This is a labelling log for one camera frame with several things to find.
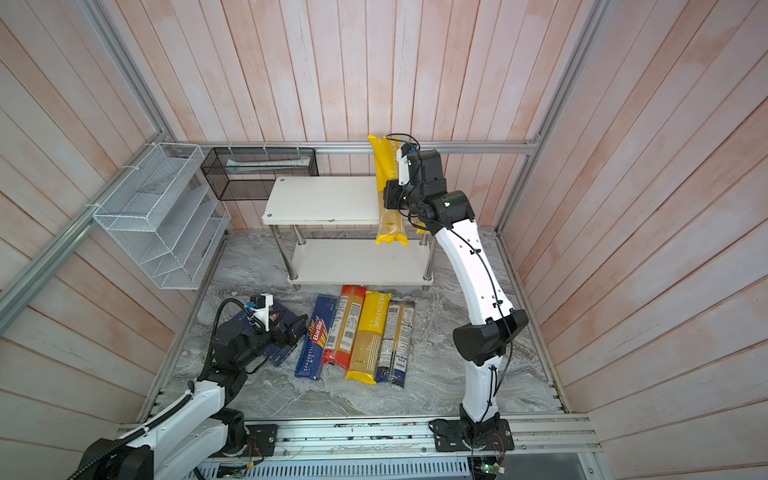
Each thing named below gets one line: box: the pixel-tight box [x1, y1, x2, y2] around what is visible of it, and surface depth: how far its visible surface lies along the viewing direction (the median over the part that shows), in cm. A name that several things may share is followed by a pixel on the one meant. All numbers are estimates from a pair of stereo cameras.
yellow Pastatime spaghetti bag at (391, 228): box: [368, 134, 408, 247], surface depth 74 cm
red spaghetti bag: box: [322, 285, 367, 370], surface depth 92 cm
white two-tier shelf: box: [262, 176, 434, 286], surface depth 87 cm
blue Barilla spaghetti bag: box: [294, 294, 340, 380], surface depth 88 cm
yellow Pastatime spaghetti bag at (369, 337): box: [344, 291, 391, 384], surface depth 91 cm
